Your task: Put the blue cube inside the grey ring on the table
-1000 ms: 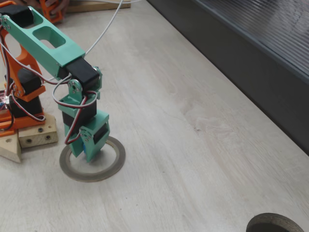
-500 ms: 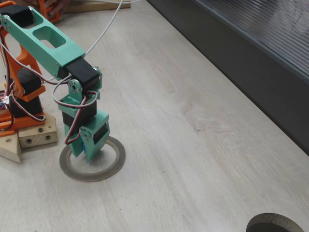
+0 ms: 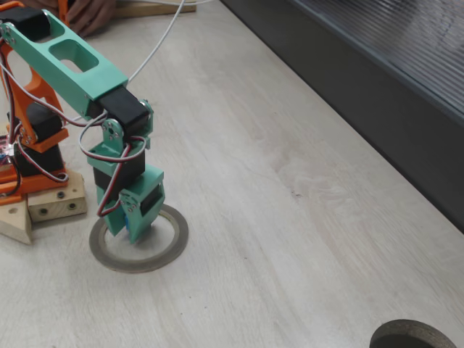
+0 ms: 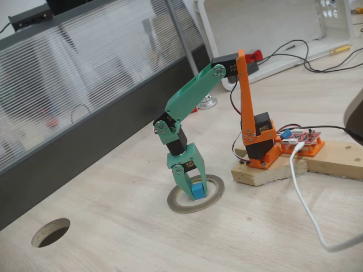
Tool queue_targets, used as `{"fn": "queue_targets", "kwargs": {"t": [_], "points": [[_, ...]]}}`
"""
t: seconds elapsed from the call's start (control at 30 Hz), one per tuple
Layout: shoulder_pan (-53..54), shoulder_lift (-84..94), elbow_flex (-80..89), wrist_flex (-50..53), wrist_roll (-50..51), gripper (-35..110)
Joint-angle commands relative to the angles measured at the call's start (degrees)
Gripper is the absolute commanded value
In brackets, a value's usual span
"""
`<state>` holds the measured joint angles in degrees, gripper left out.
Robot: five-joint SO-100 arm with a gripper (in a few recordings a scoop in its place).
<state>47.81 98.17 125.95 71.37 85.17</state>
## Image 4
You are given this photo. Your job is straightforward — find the black device with ports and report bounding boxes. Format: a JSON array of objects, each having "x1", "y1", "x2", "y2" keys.
[{"x1": 7, "y1": 3, "x2": 54, "y2": 32}]

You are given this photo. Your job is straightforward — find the thin black cable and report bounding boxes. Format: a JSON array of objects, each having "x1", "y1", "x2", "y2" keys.
[
  {"x1": 262, "y1": 46, "x2": 363, "y2": 71},
  {"x1": 256, "y1": 39, "x2": 363, "y2": 74}
]

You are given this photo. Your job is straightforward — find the white plastic crate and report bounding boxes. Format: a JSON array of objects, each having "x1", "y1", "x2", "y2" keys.
[{"x1": 194, "y1": 0, "x2": 355, "y2": 91}]

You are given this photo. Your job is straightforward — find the black power cable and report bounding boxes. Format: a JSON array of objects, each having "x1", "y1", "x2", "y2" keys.
[{"x1": 309, "y1": 125, "x2": 363, "y2": 144}]

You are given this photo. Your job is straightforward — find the red clamp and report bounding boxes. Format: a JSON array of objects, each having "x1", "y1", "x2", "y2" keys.
[{"x1": 244, "y1": 49, "x2": 263, "y2": 65}]

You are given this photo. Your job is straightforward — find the metal stand pole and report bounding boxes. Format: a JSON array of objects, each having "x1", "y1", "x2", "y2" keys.
[{"x1": 166, "y1": 0, "x2": 218, "y2": 111}]

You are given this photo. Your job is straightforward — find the red controller board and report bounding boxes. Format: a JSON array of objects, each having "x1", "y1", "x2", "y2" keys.
[{"x1": 279, "y1": 127, "x2": 323, "y2": 148}]

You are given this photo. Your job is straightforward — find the grey ring of tape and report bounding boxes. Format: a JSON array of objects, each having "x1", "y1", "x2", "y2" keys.
[{"x1": 167, "y1": 174, "x2": 225, "y2": 214}]

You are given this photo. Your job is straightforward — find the grey partition with ribbed glass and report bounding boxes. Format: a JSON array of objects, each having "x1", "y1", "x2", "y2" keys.
[{"x1": 0, "y1": 0, "x2": 216, "y2": 230}]

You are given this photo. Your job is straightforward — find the grey rounded object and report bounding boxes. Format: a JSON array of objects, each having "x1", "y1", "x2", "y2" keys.
[{"x1": 343, "y1": 87, "x2": 363, "y2": 137}]

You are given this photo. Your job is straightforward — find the blue cube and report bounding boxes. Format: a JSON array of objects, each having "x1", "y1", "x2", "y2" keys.
[{"x1": 190, "y1": 182, "x2": 206, "y2": 200}]

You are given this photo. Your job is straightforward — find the black flat object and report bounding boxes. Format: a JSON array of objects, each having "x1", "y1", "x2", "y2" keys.
[{"x1": 46, "y1": 0, "x2": 97, "y2": 17}]

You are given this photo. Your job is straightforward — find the short wooden base block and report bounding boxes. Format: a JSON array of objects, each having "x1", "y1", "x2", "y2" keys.
[{"x1": 231, "y1": 147, "x2": 309, "y2": 187}]

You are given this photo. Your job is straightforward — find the long wooden plank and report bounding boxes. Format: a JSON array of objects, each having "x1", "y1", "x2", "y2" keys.
[{"x1": 305, "y1": 141, "x2": 363, "y2": 181}]

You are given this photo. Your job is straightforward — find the white usb cable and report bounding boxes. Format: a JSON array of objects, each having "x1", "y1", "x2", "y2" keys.
[{"x1": 289, "y1": 141, "x2": 363, "y2": 253}]

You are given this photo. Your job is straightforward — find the yellow handled screwdriver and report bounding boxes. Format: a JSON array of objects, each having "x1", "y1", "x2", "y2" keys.
[{"x1": 309, "y1": 44, "x2": 352, "y2": 61}]

